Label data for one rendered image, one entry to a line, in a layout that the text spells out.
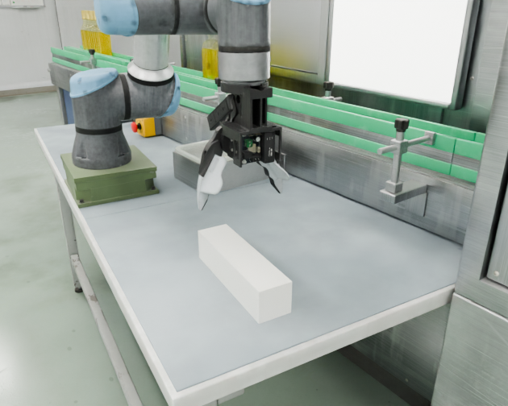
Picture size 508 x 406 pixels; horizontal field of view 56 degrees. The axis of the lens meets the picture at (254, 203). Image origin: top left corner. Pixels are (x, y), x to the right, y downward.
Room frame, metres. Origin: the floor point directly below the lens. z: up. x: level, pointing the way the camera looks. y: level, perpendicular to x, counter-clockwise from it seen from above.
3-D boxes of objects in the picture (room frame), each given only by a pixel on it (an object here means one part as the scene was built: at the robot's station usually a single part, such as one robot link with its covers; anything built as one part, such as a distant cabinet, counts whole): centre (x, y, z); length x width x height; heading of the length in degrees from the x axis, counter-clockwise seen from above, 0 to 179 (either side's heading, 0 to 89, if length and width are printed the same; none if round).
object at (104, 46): (2.54, 0.76, 1.02); 0.06 x 0.06 x 0.28; 37
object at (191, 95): (2.15, 0.63, 0.93); 1.75 x 0.01 x 0.08; 37
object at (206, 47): (1.72, 0.15, 0.99); 0.06 x 0.06 x 0.21; 36
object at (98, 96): (1.20, 0.39, 1.00); 0.13 x 0.12 x 0.14; 115
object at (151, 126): (1.73, 0.39, 0.79); 0.07 x 0.07 x 0.07; 37
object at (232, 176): (1.30, 0.07, 0.79); 0.27 x 0.17 x 0.08; 127
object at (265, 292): (0.73, 0.02, 0.78); 0.24 x 0.06 x 0.06; 29
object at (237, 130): (0.71, 0.01, 1.05); 0.09 x 0.08 x 0.12; 29
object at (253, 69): (0.72, 0.01, 1.13); 0.08 x 0.08 x 0.05
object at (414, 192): (0.92, -0.31, 0.90); 0.17 x 0.05 x 0.22; 127
